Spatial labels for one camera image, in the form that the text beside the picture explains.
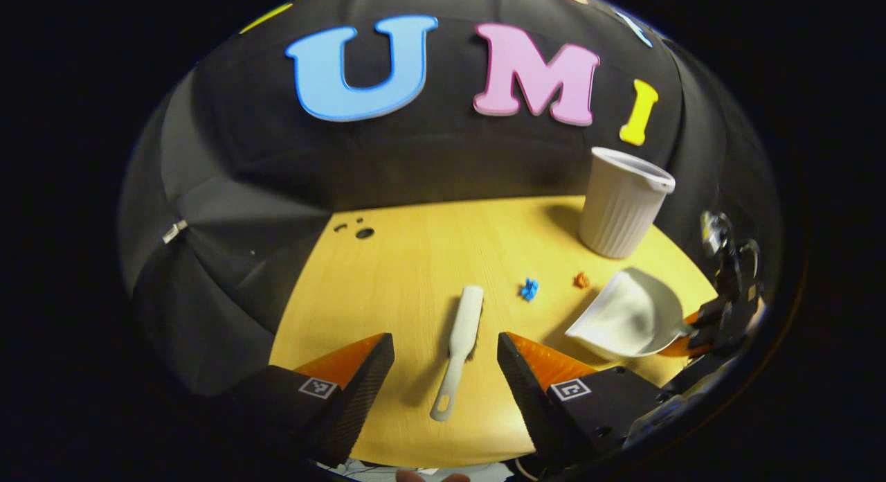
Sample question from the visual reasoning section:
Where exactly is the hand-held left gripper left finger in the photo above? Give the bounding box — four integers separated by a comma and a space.
221, 333, 396, 469

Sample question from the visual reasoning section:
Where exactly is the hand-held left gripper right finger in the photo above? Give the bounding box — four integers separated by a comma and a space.
496, 332, 669, 473

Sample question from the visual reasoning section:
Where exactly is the white dustpan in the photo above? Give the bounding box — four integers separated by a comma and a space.
564, 267, 693, 359

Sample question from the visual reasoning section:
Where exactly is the small white broom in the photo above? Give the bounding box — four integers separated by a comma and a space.
430, 285, 485, 422

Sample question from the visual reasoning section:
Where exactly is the white ribbed garbage bin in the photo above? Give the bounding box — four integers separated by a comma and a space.
578, 147, 676, 260

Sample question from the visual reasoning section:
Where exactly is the wooden desktop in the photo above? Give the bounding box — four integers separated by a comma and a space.
269, 195, 719, 469

